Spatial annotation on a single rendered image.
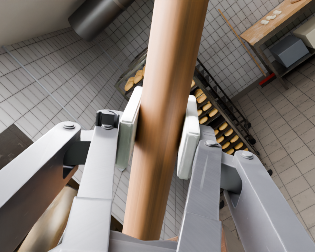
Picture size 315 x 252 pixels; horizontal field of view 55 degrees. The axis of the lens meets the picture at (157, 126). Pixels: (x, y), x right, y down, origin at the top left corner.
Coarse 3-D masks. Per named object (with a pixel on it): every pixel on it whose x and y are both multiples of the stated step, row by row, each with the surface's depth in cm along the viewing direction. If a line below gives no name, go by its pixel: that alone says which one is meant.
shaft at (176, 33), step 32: (160, 0) 16; (192, 0) 16; (160, 32) 17; (192, 32) 17; (160, 64) 17; (192, 64) 18; (160, 96) 18; (160, 128) 19; (160, 160) 20; (128, 192) 22; (160, 192) 21; (128, 224) 22; (160, 224) 23
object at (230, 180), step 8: (200, 128) 19; (208, 128) 19; (200, 136) 18; (208, 136) 18; (224, 160) 16; (232, 160) 16; (192, 168) 17; (224, 168) 15; (232, 168) 15; (224, 176) 15; (232, 176) 15; (224, 184) 16; (232, 184) 15; (240, 184) 15; (240, 192) 15
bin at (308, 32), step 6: (312, 18) 450; (306, 24) 448; (312, 24) 432; (300, 30) 446; (306, 30) 430; (312, 30) 416; (300, 36) 442; (306, 36) 419; (312, 36) 419; (306, 42) 436; (312, 42) 422
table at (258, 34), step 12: (288, 0) 446; (300, 0) 405; (312, 0) 391; (288, 12) 401; (300, 12) 398; (276, 24) 402; (240, 36) 480; (252, 36) 431; (264, 36) 413; (252, 48) 486; (312, 48) 431; (300, 60) 428; (276, 72) 430
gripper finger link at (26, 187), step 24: (48, 144) 13; (72, 144) 15; (24, 168) 11; (48, 168) 12; (72, 168) 15; (0, 192) 10; (24, 192) 11; (48, 192) 13; (0, 216) 10; (24, 216) 11; (0, 240) 10
